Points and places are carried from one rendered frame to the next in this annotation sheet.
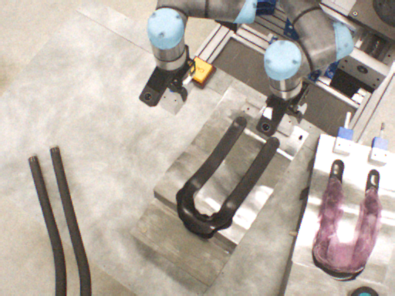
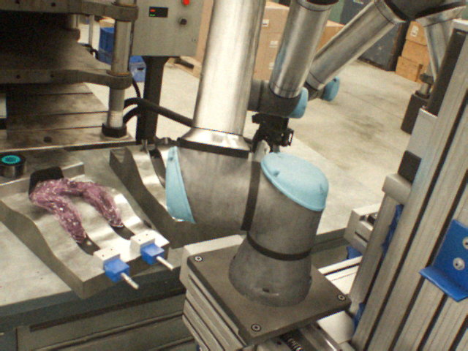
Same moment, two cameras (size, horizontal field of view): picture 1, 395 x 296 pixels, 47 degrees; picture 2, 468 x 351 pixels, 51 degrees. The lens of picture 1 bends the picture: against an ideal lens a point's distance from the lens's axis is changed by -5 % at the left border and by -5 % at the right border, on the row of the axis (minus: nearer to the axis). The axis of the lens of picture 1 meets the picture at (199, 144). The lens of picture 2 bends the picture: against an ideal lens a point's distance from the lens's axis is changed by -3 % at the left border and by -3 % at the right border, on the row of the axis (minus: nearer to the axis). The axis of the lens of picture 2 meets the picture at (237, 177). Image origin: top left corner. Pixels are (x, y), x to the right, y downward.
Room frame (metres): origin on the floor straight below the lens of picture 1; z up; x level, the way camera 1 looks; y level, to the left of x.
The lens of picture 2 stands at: (0.83, -1.33, 1.60)
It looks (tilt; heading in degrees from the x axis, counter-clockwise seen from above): 27 degrees down; 105
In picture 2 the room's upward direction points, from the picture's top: 11 degrees clockwise
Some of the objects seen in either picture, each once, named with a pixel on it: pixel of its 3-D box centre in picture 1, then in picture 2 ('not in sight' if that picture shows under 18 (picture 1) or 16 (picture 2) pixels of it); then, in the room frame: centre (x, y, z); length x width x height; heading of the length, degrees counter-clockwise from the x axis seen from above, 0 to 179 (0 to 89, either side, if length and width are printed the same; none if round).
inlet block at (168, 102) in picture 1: (180, 89); not in sight; (0.56, 0.04, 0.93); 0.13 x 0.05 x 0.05; 142
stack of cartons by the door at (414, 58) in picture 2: not in sight; (429, 55); (1.30, 6.70, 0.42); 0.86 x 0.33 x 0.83; 146
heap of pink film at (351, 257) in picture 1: (349, 223); (73, 198); (0.16, -0.38, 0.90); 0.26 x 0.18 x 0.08; 159
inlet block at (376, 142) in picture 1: (379, 142); (119, 272); (0.39, -0.52, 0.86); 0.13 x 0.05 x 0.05; 159
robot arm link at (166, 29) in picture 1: (167, 34); not in sight; (0.55, 0.05, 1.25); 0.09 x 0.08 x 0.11; 166
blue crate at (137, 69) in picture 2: not in sight; (127, 63); (-1.78, 3.24, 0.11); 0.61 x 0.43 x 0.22; 152
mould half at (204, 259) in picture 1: (221, 183); (177, 178); (0.30, -0.05, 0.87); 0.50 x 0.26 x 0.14; 142
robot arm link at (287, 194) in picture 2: not in sight; (285, 199); (0.72, -0.60, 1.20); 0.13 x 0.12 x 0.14; 18
